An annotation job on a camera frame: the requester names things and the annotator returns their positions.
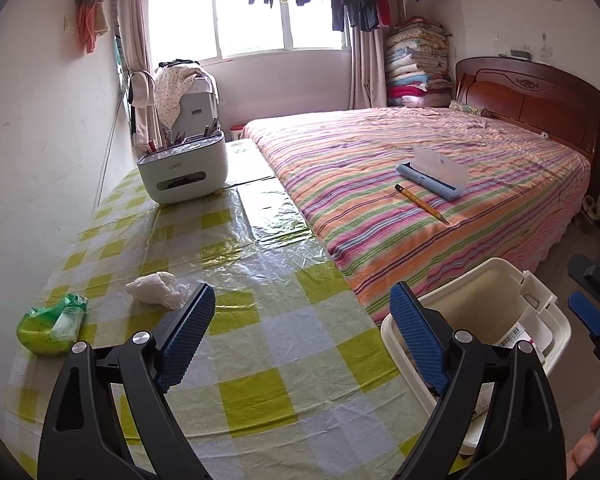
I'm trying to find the white tissue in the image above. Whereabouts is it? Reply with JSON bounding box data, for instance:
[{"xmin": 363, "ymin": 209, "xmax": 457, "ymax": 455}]
[{"xmin": 125, "ymin": 271, "xmax": 192, "ymax": 311}]

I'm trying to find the white medicine box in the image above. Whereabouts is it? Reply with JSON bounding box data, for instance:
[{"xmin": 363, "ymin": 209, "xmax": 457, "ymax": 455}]
[{"xmin": 495, "ymin": 322, "xmax": 534, "ymax": 349}]

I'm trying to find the green wet wipes pack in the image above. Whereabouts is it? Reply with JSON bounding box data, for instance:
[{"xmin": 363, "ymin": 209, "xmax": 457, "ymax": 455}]
[{"xmin": 16, "ymin": 294, "xmax": 88, "ymax": 356}]

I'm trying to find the cream plastic trash bin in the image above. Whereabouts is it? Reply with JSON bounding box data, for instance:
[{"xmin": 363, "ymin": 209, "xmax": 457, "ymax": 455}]
[{"xmin": 379, "ymin": 257, "xmax": 572, "ymax": 456}]

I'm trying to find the right hand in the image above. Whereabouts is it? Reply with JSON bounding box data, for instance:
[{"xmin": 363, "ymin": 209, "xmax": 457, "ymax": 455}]
[{"xmin": 566, "ymin": 409, "xmax": 600, "ymax": 479}]

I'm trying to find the checkered plastic tablecloth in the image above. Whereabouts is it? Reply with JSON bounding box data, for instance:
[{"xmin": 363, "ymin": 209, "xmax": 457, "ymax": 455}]
[{"xmin": 4, "ymin": 138, "xmax": 472, "ymax": 480}]

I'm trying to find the striped bed cover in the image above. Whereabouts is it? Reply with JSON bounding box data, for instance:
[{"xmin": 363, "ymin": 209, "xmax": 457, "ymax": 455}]
[{"xmin": 242, "ymin": 107, "xmax": 591, "ymax": 321}]

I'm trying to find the yellow pencil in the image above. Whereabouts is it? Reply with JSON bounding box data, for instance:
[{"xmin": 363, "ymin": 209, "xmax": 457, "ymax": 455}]
[{"xmin": 394, "ymin": 184, "xmax": 449, "ymax": 226}]

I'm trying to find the blue pencil case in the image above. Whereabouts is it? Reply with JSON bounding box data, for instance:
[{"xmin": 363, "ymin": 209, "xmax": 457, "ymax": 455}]
[{"xmin": 396, "ymin": 148, "xmax": 469, "ymax": 202}]

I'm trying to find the white desk organizer box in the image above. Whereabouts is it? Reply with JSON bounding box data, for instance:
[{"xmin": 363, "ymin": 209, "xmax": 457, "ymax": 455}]
[{"xmin": 137, "ymin": 129, "xmax": 228, "ymax": 205}]

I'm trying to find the wooden headboard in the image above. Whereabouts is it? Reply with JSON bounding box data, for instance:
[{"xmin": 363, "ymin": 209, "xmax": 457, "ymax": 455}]
[{"xmin": 455, "ymin": 56, "xmax": 600, "ymax": 198}]

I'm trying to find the white appliance with cloth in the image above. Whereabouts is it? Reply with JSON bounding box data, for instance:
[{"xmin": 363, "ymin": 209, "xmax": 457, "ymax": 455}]
[{"xmin": 155, "ymin": 58, "xmax": 219, "ymax": 143}]

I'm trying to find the right pink curtain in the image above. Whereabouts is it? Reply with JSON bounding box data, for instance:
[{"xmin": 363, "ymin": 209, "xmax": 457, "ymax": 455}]
[{"xmin": 349, "ymin": 27, "xmax": 387, "ymax": 110}]

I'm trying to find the pink curtain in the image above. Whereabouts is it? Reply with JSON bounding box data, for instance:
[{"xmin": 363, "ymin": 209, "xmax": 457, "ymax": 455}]
[
  {"xmin": 112, "ymin": 0, "xmax": 162, "ymax": 155},
  {"xmin": 349, "ymin": 27, "xmax": 387, "ymax": 110}
]

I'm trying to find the stack of folded quilts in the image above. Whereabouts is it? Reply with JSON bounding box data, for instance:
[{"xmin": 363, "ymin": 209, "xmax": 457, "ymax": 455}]
[{"xmin": 385, "ymin": 16, "xmax": 453, "ymax": 107}]

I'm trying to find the left pink curtain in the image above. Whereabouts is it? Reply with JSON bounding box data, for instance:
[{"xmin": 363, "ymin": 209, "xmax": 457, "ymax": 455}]
[{"xmin": 112, "ymin": 0, "xmax": 162, "ymax": 155}]

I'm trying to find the orange cloth on wall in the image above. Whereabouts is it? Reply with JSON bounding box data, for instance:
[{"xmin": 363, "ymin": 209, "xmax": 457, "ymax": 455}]
[{"xmin": 76, "ymin": 0, "xmax": 109, "ymax": 54}]

